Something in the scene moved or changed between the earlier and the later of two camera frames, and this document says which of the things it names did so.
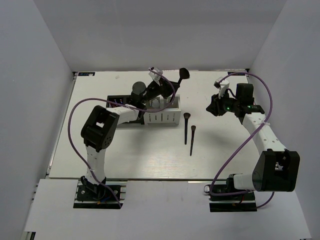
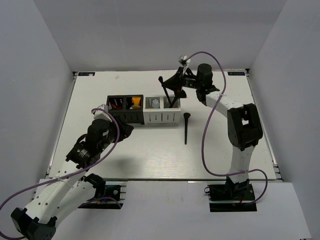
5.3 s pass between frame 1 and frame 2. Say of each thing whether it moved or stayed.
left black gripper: moved
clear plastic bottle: stayed
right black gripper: moved
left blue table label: stayed
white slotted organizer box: stayed
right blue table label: stayed
